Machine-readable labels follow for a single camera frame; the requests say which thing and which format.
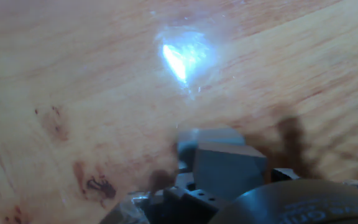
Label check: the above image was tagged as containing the large wooden block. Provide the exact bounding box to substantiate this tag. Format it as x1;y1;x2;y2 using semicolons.
176;126;247;174

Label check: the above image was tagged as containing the medium wooden block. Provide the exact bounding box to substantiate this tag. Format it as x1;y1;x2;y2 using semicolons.
192;142;268;202

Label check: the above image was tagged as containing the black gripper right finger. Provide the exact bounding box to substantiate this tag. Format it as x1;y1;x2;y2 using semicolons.
271;167;301;183

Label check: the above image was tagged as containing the glossy wooden board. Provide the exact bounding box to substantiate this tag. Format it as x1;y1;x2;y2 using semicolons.
0;0;358;224

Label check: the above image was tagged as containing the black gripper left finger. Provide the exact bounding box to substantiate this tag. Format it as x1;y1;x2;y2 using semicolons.
144;172;230;224

